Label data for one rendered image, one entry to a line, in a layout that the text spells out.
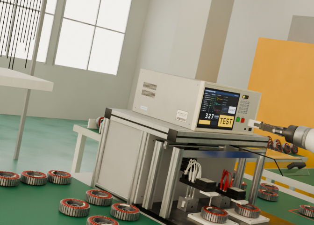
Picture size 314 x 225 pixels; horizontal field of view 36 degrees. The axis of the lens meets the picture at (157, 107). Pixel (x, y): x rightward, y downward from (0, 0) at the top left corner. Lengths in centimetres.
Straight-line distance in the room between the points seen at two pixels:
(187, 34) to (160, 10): 385
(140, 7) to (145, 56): 102
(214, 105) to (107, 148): 51
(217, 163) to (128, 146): 52
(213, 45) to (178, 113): 418
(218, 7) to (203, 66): 76
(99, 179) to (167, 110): 44
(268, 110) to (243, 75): 257
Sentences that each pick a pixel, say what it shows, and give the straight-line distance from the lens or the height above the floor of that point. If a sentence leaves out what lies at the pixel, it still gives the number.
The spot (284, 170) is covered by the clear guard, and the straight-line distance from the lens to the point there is 208.
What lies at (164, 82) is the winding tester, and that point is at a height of 128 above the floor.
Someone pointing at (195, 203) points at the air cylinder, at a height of 80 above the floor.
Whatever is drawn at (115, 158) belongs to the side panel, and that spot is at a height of 91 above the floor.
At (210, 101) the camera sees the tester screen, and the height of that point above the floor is 124.
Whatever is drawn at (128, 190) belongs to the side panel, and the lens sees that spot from 204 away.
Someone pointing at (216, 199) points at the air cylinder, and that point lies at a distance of 225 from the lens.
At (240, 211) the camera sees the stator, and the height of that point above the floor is 80.
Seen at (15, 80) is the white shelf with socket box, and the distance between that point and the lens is 172.
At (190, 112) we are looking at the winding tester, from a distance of 198.
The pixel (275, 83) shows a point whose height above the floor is 142.
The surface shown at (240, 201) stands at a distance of 220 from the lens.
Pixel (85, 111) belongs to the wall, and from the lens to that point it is 957.
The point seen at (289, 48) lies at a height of 186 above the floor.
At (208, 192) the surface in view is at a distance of 200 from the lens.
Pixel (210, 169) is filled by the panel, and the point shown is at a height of 91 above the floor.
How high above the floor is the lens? 134
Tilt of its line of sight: 5 degrees down
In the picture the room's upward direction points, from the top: 12 degrees clockwise
